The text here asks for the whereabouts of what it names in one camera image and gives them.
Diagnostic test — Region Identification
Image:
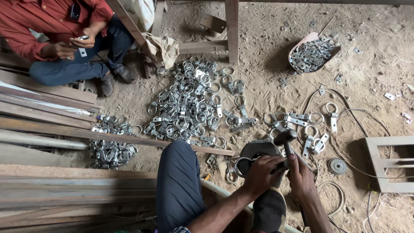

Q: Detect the person's left hand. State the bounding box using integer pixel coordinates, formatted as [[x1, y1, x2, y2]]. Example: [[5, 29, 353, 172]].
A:
[[243, 155, 289, 198]]

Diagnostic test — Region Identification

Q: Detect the person's right hand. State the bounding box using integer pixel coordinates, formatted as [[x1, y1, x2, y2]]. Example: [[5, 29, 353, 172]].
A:
[[287, 154, 320, 204]]

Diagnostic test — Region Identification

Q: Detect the steel hammer with dark handle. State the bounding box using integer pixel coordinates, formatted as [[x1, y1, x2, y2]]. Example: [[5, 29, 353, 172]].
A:
[[274, 129, 298, 170]]

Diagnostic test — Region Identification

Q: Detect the single steel ring latch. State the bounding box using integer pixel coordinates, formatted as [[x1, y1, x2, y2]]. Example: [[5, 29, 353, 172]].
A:
[[234, 155, 261, 178]]

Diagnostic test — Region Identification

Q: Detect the dark steel anvil block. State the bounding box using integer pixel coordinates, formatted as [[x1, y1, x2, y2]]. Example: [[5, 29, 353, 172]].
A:
[[239, 140, 286, 189]]

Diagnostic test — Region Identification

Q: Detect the round grinding disc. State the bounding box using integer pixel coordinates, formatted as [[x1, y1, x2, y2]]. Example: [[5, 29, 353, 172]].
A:
[[329, 158, 347, 175]]

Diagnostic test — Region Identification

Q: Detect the person's black socked foot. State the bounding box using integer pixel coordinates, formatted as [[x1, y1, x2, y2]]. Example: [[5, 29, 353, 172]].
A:
[[252, 189, 287, 233]]

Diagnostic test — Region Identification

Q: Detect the person's blue trouser leg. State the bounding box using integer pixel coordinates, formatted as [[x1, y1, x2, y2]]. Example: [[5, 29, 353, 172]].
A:
[[156, 140, 208, 233]]

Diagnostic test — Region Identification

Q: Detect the scoop pan of metal plates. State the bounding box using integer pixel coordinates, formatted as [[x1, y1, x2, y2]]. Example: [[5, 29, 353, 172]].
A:
[[289, 31, 342, 74]]

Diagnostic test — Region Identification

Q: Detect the rusty metal block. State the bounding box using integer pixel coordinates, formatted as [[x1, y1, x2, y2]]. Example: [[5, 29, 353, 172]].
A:
[[199, 14, 227, 41]]

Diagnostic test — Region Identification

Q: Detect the beige crumpled cloth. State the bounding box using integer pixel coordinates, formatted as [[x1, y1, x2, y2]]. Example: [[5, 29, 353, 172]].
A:
[[141, 32, 180, 69]]

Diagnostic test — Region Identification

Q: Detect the white sack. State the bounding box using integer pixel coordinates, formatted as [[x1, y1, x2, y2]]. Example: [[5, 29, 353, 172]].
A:
[[119, 0, 156, 32]]

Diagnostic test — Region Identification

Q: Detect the pile of long metal bars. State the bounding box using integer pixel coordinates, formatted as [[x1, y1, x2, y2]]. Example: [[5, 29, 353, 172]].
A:
[[0, 52, 235, 233]]

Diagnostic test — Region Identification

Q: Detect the silver mobile phone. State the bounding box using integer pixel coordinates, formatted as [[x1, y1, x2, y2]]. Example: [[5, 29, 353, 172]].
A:
[[69, 35, 90, 46]]

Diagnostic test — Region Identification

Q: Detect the loose scatter of ring latches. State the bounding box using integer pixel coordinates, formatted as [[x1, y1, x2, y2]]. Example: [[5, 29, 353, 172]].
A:
[[263, 102, 339, 160]]

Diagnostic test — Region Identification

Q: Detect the pale electric cable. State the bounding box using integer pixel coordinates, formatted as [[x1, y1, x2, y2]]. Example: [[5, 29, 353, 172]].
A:
[[299, 87, 414, 233]]

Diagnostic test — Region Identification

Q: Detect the grey metal frame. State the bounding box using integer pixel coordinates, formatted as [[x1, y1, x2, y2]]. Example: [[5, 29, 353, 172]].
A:
[[364, 135, 414, 194]]

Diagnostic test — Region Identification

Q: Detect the large heap of ring latches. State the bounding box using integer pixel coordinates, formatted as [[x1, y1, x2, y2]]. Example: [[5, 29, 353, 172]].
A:
[[143, 56, 259, 150]]

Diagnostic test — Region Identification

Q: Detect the wooden bench frame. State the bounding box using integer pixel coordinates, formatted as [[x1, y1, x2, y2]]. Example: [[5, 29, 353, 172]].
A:
[[105, 0, 240, 64]]

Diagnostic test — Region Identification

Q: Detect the small heap of ring latches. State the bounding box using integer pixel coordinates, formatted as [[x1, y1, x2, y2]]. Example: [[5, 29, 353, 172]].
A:
[[88, 114, 143, 171]]

